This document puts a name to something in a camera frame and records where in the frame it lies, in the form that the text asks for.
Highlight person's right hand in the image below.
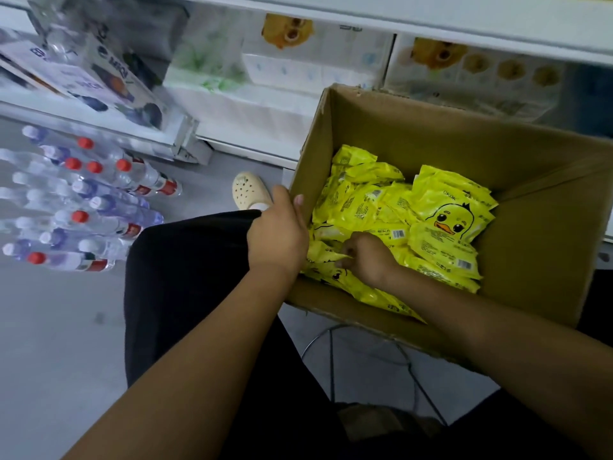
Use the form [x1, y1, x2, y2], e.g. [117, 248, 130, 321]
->
[343, 231, 408, 293]

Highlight person's left forearm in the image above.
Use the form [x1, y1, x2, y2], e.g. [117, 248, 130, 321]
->
[62, 268, 298, 460]

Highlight white metal shelf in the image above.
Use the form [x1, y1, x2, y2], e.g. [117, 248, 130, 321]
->
[0, 0, 613, 245]

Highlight brown cardboard box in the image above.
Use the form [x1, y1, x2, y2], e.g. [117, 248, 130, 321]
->
[284, 84, 613, 365]

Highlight person's left hand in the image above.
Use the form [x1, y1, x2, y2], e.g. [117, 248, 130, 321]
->
[246, 183, 310, 284]

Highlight pack of red-capped bottles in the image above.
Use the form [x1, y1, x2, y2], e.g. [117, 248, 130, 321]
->
[0, 124, 183, 274]

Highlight person's left cream clog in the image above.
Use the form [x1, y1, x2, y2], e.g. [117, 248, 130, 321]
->
[232, 171, 279, 213]

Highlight yellow duck packets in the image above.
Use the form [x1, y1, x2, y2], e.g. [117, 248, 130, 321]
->
[301, 143, 499, 317]

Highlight white duck tissue pack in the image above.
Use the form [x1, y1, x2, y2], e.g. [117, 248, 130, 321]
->
[383, 35, 566, 121]
[239, 12, 396, 96]

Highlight metal frame stool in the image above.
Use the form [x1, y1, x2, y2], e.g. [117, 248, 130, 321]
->
[301, 323, 451, 441]

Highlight green white tissue pack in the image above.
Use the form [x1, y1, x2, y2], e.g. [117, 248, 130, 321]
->
[163, 4, 322, 159]

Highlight person's black trousers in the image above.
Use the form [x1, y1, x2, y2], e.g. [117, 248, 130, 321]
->
[123, 210, 613, 460]

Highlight person's right forearm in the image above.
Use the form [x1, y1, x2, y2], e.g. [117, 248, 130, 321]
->
[383, 268, 613, 460]

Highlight MIQI boxes with fruit print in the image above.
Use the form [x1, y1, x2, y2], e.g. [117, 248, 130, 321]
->
[0, 24, 169, 130]

